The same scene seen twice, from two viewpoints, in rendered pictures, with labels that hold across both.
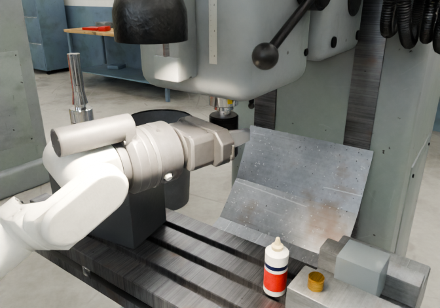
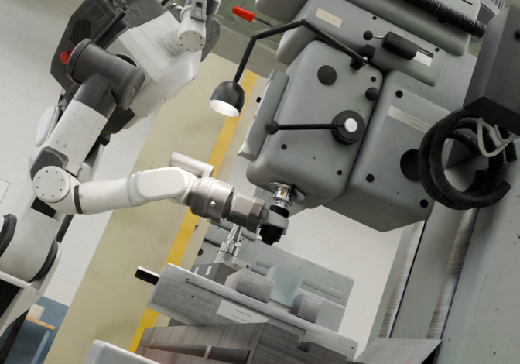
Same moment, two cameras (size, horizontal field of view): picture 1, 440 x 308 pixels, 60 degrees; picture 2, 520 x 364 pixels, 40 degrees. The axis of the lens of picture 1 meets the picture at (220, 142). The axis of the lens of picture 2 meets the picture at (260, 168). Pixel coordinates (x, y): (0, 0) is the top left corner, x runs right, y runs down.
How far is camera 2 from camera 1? 131 cm
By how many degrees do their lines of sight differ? 59
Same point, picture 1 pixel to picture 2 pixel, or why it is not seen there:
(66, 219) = (149, 179)
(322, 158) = (403, 352)
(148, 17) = (219, 90)
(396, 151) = (456, 335)
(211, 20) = not seen: hidden behind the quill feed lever
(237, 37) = not seen: hidden behind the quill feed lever
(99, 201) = (167, 181)
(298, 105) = (411, 307)
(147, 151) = (208, 182)
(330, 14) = (367, 156)
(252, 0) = (286, 112)
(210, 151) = (248, 207)
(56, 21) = not seen: outside the picture
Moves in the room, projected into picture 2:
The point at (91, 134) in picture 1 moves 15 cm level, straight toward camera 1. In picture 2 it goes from (187, 159) to (157, 128)
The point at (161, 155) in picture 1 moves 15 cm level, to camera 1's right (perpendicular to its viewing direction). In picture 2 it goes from (214, 187) to (265, 194)
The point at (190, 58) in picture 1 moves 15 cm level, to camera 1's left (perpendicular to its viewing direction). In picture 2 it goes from (255, 145) to (209, 142)
